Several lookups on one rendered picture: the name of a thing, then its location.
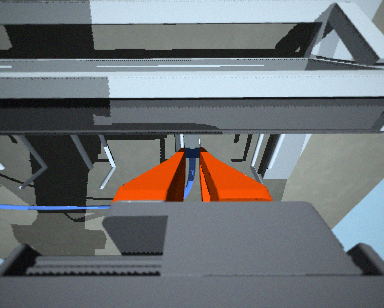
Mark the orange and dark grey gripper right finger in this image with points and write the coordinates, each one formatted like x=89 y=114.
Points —
x=226 y=183

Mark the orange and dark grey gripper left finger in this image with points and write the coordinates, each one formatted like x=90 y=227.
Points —
x=158 y=183

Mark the blue patch cord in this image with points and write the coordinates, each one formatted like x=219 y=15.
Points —
x=192 y=165

